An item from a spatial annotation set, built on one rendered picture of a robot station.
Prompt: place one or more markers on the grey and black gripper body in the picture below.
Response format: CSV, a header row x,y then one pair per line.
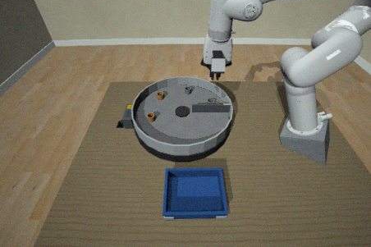
x,y
211,45

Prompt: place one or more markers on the blue crate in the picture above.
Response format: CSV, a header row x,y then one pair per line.
x,y
189,192

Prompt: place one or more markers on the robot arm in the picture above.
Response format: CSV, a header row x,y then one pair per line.
x,y
335,46

